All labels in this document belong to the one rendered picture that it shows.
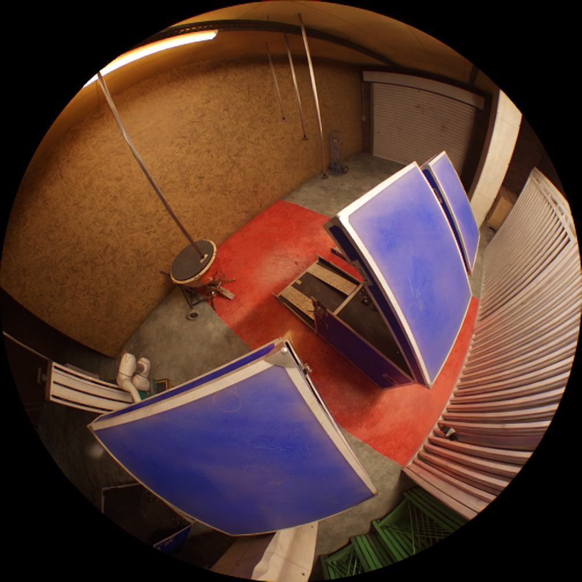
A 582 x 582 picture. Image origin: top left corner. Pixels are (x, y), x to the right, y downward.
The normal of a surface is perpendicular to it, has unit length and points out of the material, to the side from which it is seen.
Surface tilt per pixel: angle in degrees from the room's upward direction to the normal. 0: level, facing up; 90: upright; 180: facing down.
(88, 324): 90
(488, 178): 90
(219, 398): 37
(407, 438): 0
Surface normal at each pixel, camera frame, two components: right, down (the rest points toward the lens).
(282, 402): 0.14, 0.03
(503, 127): -0.66, 0.69
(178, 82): 0.73, 0.50
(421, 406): -0.17, -0.52
